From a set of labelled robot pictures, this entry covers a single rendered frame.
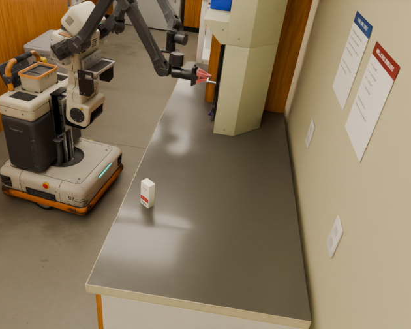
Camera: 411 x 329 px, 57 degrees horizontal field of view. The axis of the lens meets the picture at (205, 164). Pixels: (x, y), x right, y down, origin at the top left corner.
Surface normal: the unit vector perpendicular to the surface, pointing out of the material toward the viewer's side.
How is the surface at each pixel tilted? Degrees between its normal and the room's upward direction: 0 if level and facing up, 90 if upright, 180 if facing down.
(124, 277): 0
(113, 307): 90
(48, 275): 0
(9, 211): 0
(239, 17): 90
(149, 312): 90
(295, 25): 90
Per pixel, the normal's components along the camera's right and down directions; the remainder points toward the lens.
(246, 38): -0.11, 0.56
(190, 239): 0.11, -0.81
